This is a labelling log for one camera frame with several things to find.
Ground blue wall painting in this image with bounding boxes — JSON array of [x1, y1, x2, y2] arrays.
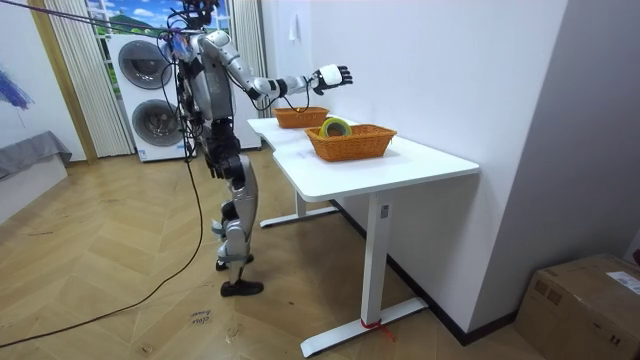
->
[[0, 63, 36, 112]]

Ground white wall switch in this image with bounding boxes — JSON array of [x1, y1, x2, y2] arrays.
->
[[287, 11, 302, 43]]

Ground cable bundle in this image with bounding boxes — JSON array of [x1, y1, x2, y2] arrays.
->
[[0, 0, 187, 40]]

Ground large orange woven basket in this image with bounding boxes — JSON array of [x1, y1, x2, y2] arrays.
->
[[304, 123, 399, 163]]

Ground wooden wall post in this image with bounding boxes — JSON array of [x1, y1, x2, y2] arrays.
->
[[26, 0, 99, 164]]

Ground robot legs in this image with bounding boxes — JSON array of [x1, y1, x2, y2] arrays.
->
[[201, 118, 265, 299]]

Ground yellow green tape roll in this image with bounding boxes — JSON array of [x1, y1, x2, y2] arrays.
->
[[318, 116, 354, 139]]

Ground grey bed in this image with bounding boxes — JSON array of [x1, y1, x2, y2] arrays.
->
[[0, 130, 74, 226]]

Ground red strap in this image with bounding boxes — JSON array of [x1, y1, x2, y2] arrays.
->
[[359, 318, 398, 344]]

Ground landscape window poster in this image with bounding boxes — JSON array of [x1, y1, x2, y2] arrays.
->
[[86, 0, 232, 99]]

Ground brown cardboard box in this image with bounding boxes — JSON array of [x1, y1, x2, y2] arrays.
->
[[513, 252, 640, 360]]

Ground narrow white pleated curtain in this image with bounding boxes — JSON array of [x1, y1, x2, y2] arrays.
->
[[230, 0, 270, 119]]

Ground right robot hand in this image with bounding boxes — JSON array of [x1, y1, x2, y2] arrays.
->
[[310, 64, 354, 97]]

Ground white desk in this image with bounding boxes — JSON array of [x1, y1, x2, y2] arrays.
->
[[246, 115, 481, 359]]

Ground robot body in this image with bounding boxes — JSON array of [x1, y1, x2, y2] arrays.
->
[[167, 0, 237, 127]]

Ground black floor cable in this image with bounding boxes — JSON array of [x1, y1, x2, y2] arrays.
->
[[0, 144, 206, 350]]

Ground white washing machine tower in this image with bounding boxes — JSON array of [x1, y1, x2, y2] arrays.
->
[[106, 31, 262, 163]]

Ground small orange woven basket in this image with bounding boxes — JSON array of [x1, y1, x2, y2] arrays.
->
[[272, 106, 331, 130]]

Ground wide white pleated curtain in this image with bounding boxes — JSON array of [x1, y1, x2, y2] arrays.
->
[[43, 0, 137, 159]]

